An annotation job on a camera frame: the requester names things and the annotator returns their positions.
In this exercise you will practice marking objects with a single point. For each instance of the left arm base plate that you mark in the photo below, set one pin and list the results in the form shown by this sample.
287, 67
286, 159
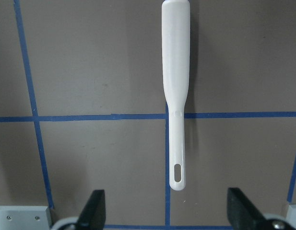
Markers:
291, 214

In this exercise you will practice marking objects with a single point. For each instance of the white hand brush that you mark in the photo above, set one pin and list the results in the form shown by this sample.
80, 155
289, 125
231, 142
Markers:
176, 66

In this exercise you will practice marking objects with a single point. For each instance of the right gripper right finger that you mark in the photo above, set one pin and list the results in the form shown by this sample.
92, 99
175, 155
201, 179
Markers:
242, 214

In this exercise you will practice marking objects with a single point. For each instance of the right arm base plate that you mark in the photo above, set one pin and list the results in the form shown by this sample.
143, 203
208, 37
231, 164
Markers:
24, 218

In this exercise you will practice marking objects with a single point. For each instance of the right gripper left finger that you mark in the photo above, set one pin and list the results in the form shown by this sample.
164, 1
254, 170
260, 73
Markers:
93, 215

